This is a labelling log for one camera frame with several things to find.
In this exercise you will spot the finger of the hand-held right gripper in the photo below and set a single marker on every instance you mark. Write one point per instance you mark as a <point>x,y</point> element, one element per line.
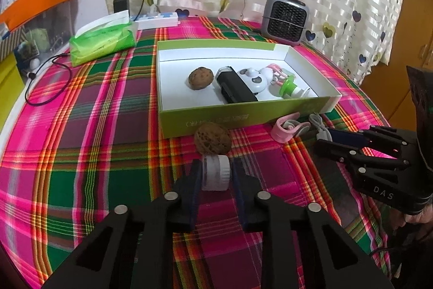
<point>348,138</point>
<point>335,150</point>

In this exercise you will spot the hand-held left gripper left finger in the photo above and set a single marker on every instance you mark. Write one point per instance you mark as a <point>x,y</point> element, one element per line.
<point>192,197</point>

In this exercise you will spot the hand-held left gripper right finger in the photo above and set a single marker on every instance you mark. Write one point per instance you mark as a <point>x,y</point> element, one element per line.
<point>242,197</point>

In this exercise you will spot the white round jar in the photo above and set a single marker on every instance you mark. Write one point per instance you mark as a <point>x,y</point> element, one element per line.
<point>215,172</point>

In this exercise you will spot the pink clip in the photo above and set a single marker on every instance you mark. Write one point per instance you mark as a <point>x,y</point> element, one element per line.
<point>276,72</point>
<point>287,130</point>

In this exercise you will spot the brown walnut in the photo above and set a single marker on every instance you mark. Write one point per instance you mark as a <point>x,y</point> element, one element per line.
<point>213,138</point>
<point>201,78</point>

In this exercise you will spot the green white suction holder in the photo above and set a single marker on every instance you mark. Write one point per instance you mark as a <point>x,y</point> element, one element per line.
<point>287,89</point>

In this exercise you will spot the green cardboard box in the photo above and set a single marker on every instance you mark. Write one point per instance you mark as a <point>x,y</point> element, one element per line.
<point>182,119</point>

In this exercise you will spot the black rectangular device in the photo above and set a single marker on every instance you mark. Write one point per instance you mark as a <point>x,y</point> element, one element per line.
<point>235,89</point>

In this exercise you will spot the person's right hand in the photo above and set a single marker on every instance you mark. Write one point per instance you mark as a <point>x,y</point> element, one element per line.
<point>419,215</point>

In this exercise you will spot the orange wooden cabinet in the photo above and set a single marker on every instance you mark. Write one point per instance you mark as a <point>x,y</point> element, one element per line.
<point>409,38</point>

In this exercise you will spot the white round ball toy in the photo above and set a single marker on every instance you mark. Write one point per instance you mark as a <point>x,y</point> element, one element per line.
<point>267,73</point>

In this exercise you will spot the white black round toy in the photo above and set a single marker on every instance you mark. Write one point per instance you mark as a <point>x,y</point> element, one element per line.
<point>253,80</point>

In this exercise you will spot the plaid tablecloth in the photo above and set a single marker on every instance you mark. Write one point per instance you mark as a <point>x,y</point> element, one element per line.
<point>84,146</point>

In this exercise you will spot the small grey heater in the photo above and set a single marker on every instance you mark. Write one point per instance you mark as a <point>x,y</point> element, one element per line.
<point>286,20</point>

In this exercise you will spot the green tissue pack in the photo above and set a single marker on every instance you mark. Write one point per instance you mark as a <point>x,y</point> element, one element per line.
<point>103,42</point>

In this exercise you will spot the white power strip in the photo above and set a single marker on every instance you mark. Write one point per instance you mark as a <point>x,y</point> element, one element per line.
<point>159,20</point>

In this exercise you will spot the small white ball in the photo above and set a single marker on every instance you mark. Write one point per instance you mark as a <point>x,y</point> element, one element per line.
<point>33,64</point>

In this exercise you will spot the yellow green box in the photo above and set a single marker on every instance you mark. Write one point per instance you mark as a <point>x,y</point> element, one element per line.
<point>8,89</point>

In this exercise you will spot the orange lid storage bin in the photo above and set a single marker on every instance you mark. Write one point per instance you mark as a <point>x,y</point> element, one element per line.
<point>40,1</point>

